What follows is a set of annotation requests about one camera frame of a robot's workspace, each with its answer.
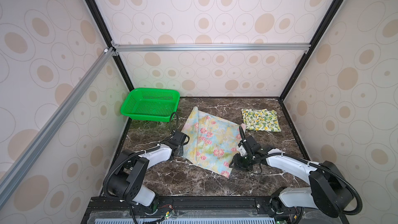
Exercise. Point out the lemon print skirt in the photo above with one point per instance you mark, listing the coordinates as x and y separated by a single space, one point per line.
261 120

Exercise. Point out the black frame post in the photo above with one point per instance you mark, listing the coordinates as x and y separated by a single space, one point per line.
103 29
324 24

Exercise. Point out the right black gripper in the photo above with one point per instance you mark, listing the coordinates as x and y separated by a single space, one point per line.
236 164

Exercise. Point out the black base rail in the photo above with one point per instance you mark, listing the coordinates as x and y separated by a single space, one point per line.
203 210

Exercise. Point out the back aluminium rail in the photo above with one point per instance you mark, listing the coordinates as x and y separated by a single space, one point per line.
211 47

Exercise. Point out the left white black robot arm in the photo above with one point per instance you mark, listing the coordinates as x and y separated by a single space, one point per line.
125 178

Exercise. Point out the left aluminium rail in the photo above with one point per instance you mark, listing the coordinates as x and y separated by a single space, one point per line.
23 164

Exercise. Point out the right black frame post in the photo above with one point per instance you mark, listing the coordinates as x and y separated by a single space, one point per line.
324 24

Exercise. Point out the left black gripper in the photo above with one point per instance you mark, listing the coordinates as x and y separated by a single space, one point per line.
181 151

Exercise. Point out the aluminium rail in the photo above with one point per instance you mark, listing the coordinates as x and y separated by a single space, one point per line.
23 164
211 47

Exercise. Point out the green plastic basket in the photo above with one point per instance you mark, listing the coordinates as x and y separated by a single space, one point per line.
150 104

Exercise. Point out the pastel floral skirt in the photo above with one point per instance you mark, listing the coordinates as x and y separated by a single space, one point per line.
213 142

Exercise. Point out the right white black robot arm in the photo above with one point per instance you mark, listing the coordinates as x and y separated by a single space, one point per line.
327 191

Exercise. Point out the left black frame post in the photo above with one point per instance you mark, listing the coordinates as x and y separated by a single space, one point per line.
103 29

